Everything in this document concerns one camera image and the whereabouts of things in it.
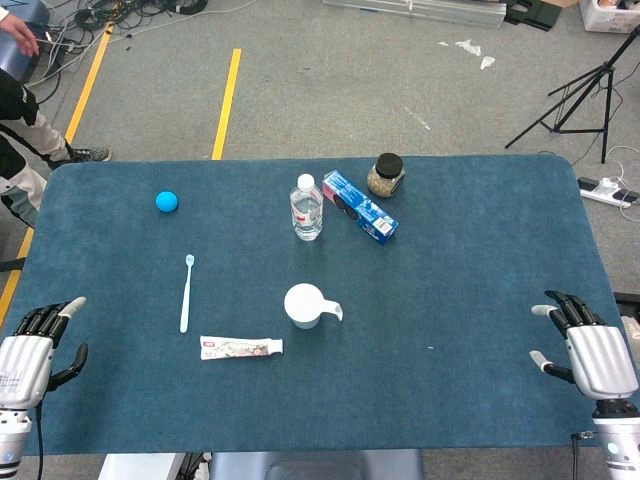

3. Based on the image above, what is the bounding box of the robot torso base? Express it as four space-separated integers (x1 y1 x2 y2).
97 449 426 480

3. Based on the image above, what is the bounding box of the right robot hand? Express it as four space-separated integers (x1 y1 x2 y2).
529 289 640 401

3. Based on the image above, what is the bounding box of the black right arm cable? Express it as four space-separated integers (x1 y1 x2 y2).
571 430 599 480

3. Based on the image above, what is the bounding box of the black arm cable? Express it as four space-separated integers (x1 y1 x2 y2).
32 405 46 480
571 430 599 480

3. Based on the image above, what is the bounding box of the floral toothpaste tube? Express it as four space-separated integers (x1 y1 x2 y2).
199 335 284 362

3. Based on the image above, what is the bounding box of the clear plastic water bottle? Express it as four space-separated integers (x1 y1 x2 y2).
289 173 325 242

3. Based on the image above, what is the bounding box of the white power strip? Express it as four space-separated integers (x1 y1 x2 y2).
578 176 640 209

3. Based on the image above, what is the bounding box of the white plastic basket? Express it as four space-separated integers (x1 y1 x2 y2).
579 0 640 35

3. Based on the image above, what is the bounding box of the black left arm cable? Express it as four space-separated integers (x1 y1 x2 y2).
32 405 46 480

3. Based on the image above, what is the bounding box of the black equipment piece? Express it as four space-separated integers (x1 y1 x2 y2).
613 291 640 326

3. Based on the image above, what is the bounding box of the glass jar black lid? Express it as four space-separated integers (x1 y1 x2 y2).
367 152 407 199

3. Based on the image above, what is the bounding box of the black floor bracket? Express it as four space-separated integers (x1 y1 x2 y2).
503 0 562 32

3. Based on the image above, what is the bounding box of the short yellow floor tape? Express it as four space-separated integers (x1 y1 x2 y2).
211 48 243 161

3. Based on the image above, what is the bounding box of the light blue toothbrush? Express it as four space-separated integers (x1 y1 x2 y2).
179 253 196 334

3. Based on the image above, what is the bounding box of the blue cookie box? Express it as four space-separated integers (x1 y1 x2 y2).
321 169 400 247

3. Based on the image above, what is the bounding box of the white cup with handle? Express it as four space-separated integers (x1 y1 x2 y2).
283 282 344 330

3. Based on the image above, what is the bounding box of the black floor cable tangle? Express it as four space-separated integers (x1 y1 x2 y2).
29 0 256 101

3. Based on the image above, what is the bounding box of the bystander person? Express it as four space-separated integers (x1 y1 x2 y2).
0 8 114 230

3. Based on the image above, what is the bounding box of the black tripod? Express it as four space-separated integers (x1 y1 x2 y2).
504 24 640 165

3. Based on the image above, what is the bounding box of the blue carpet table cover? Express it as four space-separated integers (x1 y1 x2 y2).
0 153 634 456

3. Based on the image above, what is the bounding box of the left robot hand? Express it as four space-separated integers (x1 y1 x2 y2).
0 296 89 410

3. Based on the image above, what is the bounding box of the blue grey chair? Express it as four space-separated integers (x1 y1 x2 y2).
0 0 51 84

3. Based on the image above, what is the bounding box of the long yellow floor tape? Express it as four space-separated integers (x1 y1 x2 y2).
0 24 115 326

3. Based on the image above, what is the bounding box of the aluminium profile rail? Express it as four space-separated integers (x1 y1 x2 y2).
322 0 506 29

